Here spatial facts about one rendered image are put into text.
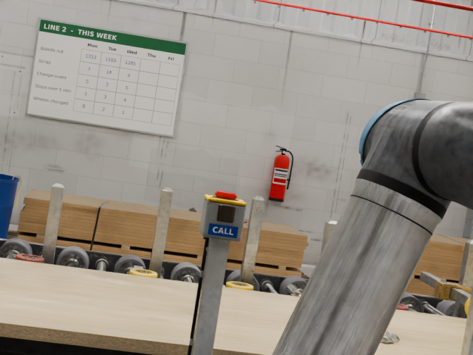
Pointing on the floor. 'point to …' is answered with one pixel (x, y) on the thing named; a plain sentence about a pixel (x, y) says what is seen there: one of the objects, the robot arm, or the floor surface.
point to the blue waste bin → (8, 191)
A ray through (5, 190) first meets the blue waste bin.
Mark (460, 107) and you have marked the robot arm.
